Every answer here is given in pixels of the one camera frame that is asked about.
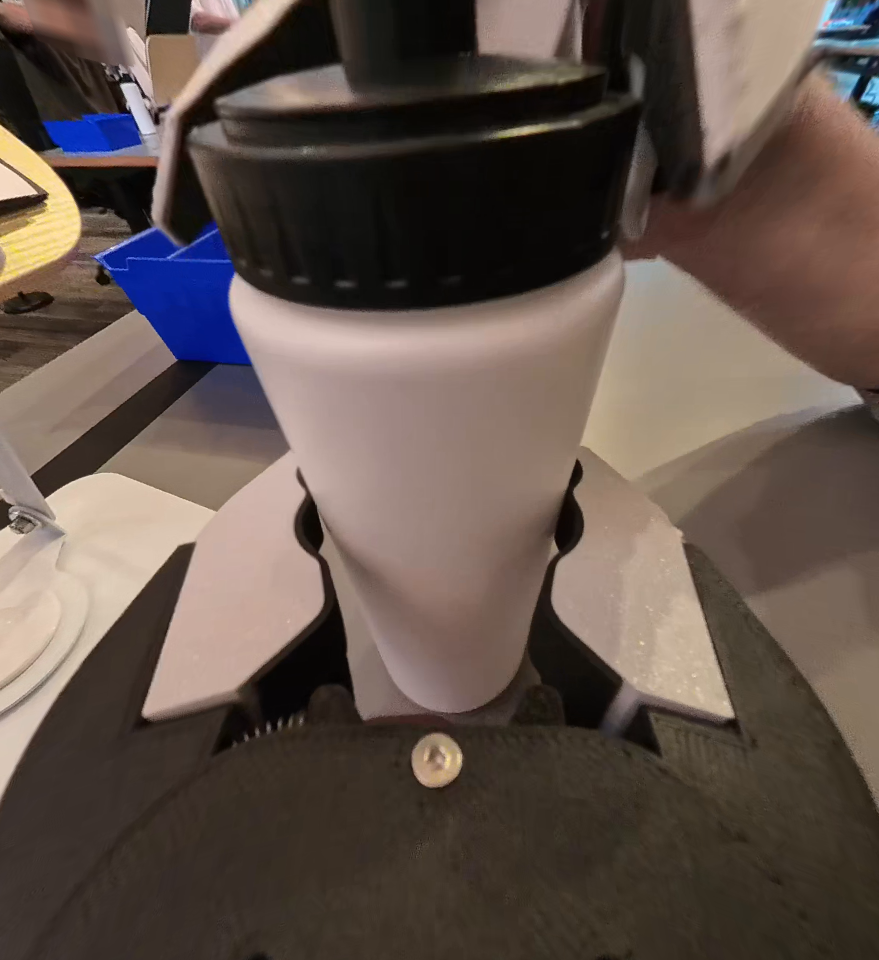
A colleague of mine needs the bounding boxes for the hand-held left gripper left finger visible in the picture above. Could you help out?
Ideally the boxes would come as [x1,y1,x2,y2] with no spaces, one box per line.
[141,458,333,729]

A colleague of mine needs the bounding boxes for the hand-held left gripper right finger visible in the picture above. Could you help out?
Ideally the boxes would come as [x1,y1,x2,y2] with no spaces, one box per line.
[536,450,738,735]

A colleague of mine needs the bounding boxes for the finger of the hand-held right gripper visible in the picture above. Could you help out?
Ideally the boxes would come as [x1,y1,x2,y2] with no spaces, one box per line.
[581,0,834,207]
[152,0,354,250]

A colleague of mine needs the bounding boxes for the black bottle lid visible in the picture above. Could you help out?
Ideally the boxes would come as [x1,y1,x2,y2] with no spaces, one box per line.
[188,0,645,313]

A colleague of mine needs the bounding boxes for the white bottle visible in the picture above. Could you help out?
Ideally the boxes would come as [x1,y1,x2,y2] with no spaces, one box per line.
[230,248,630,717]

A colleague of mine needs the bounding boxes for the person's right forearm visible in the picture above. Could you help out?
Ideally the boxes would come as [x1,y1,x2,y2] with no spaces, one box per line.
[626,72,879,396]

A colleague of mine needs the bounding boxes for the wooden top desk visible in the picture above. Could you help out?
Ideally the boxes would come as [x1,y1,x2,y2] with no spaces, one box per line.
[812,36,879,70]
[42,143,165,175]

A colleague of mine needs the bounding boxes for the small blue plastic bin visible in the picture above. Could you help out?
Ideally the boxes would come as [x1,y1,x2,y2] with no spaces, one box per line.
[42,113,145,156]

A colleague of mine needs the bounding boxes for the clear round stand foot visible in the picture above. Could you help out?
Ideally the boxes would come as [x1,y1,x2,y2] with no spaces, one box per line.
[0,533,94,738]

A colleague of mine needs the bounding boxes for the wooden display board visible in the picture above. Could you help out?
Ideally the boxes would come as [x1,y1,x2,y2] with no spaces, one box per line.
[0,93,85,325]

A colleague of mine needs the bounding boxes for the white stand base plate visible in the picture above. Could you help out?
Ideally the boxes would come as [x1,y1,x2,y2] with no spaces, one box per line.
[0,474,217,889]

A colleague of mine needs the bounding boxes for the white stand post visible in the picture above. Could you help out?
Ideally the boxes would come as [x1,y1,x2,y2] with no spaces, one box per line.
[0,366,60,535]

